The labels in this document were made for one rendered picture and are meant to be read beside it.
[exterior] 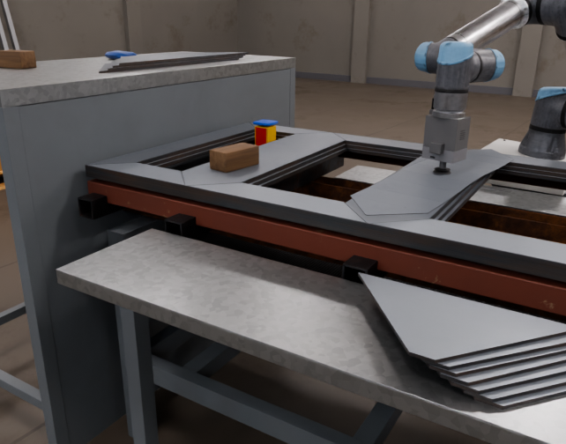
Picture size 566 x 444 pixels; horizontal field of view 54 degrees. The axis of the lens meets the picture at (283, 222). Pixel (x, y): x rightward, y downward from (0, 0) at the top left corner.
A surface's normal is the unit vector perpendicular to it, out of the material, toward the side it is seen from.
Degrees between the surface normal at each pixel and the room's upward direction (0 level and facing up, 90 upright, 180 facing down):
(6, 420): 0
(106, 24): 90
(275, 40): 90
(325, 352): 0
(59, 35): 90
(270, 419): 90
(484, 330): 0
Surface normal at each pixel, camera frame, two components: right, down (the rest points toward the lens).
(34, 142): 0.85, 0.19
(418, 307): 0.01, -0.94
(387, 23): -0.57, 0.28
